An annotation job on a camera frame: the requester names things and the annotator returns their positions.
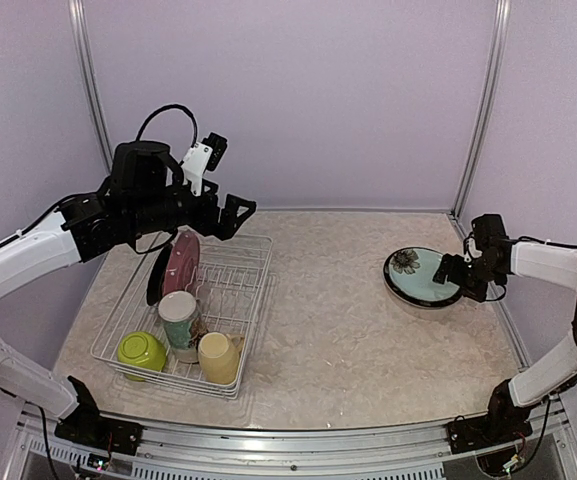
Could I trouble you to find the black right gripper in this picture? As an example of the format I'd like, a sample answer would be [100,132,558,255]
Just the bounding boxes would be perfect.
[433,253,504,303]

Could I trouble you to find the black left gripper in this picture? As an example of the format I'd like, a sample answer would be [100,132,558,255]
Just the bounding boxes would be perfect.
[128,176,256,239]

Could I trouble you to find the light teal flower plate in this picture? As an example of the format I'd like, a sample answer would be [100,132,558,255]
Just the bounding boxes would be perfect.
[385,247,462,303]

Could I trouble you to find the black rimmed striped plate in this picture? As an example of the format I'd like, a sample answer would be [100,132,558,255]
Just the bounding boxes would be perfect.
[383,249,464,311]

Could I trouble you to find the maroon pink plate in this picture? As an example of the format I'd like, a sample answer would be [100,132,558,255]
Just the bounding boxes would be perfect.
[162,230,200,296]

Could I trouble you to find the small black plate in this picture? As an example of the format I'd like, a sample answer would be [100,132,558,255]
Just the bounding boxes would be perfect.
[146,244,172,306]

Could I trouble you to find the floral patterned tall mug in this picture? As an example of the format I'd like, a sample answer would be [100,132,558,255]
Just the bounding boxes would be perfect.
[158,291,208,364]

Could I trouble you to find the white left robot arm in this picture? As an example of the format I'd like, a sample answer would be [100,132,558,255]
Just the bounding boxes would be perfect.
[0,134,257,445]

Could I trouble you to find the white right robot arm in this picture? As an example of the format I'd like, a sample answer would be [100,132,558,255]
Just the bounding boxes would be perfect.
[433,236,577,444]

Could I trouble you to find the yellow mug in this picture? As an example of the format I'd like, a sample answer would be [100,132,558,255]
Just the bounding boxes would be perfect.
[198,332,245,385]

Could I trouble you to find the lime green bowl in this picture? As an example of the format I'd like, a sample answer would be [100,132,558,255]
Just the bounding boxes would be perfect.
[117,331,167,372]

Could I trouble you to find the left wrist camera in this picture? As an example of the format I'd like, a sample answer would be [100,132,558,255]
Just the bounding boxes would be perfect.
[181,132,228,197]

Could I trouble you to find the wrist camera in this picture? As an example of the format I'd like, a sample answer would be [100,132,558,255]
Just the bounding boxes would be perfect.
[181,132,228,197]
[463,213,509,258]

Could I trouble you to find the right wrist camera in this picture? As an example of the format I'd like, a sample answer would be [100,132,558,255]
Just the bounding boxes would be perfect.
[463,213,509,258]

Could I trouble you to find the left camera black cable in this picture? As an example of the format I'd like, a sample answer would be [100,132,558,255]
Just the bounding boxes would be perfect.
[135,103,202,149]

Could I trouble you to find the white wire dish rack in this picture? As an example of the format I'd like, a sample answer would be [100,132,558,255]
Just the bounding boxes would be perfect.
[90,234,272,399]

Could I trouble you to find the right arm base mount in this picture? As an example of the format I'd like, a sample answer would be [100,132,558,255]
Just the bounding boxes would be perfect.
[446,393,533,454]

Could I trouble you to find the aluminium front frame rail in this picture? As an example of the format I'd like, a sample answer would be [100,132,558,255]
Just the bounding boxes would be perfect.
[0,400,577,479]

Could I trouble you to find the left aluminium corner post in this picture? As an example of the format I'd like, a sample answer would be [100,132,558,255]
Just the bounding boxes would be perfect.
[68,0,112,172]

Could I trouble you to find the aluminium corner post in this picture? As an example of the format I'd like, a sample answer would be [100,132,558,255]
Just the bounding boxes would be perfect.
[68,0,112,172]
[451,0,512,222]

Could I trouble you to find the right aluminium corner post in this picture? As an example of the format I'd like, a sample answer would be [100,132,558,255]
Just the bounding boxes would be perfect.
[451,0,512,222]

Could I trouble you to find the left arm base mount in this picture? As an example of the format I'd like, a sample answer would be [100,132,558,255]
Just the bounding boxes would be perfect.
[55,376,144,456]

